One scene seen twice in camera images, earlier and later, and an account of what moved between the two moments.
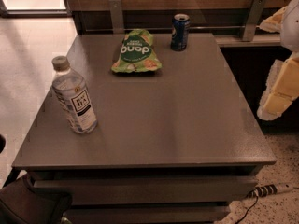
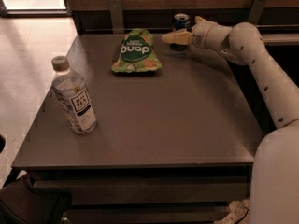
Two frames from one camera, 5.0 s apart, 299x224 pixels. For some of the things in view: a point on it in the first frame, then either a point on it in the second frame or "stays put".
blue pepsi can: x=180 y=27 stays put
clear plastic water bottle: x=74 y=97 stays put
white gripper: x=292 y=25 to x=199 y=34
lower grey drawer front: x=149 y=214 stays put
